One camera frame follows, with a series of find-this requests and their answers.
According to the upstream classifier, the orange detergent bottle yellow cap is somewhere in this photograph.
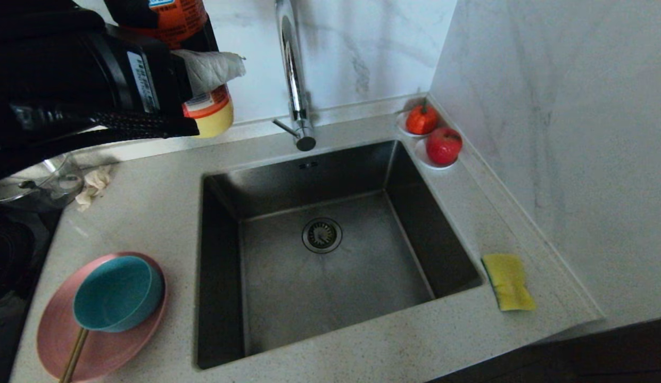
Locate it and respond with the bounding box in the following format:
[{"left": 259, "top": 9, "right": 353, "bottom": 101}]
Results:
[{"left": 104, "top": 0, "right": 235, "bottom": 139}]

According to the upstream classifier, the stainless steel sink basin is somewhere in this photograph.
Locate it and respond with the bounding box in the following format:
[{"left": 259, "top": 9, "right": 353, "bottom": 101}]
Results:
[{"left": 195, "top": 139, "right": 483, "bottom": 370}]

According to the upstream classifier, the yellow and green sponge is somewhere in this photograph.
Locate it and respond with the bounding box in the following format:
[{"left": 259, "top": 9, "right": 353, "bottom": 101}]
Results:
[{"left": 481, "top": 253, "right": 538, "bottom": 312}]

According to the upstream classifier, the chrome kitchen faucet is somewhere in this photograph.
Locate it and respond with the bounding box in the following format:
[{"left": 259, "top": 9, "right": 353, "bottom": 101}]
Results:
[{"left": 272, "top": 0, "right": 317, "bottom": 152}]

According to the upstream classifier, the crumpled beige tissue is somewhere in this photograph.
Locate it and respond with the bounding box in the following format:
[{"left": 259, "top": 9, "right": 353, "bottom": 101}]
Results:
[{"left": 75, "top": 165, "right": 114, "bottom": 212}]

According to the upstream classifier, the clear glass bowl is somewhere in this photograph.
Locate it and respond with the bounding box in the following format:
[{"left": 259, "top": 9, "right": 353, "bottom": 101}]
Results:
[{"left": 0, "top": 153, "right": 86, "bottom": 205}]

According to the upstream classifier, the small white dish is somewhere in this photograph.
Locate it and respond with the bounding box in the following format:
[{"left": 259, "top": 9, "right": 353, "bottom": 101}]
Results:
[
  {"left": 414, "top": 137, "right": 459, "bottom": 171},
  {"left": 396, "top": 109, "right": 440, "bottom": 139}
]

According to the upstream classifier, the round metal drain strainer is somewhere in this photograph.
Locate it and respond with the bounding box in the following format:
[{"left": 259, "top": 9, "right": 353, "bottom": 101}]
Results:
[{"left": 301, "top": 217, "right": 343, "bottom": 254}]

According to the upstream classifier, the teal bowl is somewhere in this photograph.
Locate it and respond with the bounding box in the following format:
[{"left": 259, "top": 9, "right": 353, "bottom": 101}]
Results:
[{"left": 72, "top": 255, "right": 165, "bottom": 333}]

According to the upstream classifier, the red tomato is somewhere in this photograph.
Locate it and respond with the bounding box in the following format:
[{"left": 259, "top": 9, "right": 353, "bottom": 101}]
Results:
[{"left": 405, "top": 101, "right": 439, "bottom": 135}]

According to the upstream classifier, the black cooktop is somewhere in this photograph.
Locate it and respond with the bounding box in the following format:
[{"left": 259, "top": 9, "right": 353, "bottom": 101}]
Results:
[{"left": 0, "top": 205, "right": 62, "bottom": 383}]

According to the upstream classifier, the red apple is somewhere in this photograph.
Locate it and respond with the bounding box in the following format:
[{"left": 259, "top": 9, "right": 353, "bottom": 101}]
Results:
[{"left": 426, "top": 127, "right": 463, "bottom": 165}]

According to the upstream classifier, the pink round plate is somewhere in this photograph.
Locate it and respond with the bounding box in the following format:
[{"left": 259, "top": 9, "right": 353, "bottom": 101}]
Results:
[{"left": 36, "top": 252, "right": 169, "bottom": 381}]

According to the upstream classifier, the gold slim utensil handle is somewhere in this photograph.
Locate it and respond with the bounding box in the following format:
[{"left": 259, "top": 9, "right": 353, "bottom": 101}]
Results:
[{"left": 59, "top": 327, "right": 90, "bottom": 383}]

